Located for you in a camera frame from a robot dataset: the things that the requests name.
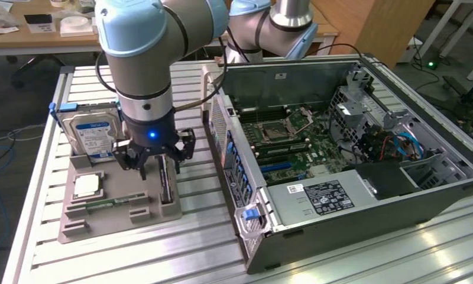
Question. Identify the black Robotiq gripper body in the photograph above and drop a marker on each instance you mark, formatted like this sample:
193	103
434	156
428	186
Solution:
152	134

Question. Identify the graphics card with metal bracket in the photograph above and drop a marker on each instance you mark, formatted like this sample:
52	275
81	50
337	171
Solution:
165	183

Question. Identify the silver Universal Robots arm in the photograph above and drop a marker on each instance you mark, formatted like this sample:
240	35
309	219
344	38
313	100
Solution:
141	74

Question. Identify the hard disk in blue caddy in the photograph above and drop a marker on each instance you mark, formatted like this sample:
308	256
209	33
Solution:
88	133

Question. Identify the silver CPU chip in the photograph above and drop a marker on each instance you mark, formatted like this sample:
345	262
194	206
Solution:
85	185

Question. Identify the green RAM stick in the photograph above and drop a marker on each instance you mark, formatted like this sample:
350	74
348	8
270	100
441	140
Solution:
106	202

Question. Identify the grey parts rack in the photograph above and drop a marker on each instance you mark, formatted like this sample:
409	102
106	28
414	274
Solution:
102	219

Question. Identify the CPU socket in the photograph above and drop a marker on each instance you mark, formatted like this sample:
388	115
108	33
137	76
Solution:
274	131

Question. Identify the blue expansion slot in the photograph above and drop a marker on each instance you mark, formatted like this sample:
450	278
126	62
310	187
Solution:
276	167

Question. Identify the installed black RAM stick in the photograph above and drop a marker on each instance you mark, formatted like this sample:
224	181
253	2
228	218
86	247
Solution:
288	151
280	145

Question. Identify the blue case latch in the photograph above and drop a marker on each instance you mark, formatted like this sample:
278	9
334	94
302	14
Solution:
249	214

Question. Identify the open metal socket cover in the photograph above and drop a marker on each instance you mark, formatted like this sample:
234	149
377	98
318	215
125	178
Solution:
300	118

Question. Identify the grey power supply unit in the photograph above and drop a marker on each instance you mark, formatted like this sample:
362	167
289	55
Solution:
292	207

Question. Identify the green motherboard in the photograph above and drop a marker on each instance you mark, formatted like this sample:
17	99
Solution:
318	154

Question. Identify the black chair base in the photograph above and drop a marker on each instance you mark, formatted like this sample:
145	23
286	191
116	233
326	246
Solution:
34	66

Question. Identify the white box with tape roll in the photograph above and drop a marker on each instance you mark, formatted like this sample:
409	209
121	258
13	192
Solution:
74	26

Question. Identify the metal disk bay cage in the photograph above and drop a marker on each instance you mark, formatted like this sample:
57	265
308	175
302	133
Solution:
350	118

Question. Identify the wooden desk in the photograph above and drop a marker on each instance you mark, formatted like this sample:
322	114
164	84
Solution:
22	41

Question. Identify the white box with black lid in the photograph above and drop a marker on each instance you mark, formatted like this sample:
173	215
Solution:
40	23

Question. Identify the open black PC case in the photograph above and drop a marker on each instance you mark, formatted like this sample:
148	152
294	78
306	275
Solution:
338	236

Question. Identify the white paper label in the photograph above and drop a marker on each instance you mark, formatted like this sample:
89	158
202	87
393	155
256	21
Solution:
3	30

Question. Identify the clear plastic bag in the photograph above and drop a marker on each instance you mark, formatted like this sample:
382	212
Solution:
1	14

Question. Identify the wooden cabinet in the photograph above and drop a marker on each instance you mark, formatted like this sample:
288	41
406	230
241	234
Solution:
378	26

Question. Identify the white table leg frame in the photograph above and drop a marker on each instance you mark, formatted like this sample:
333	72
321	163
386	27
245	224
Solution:
457	26

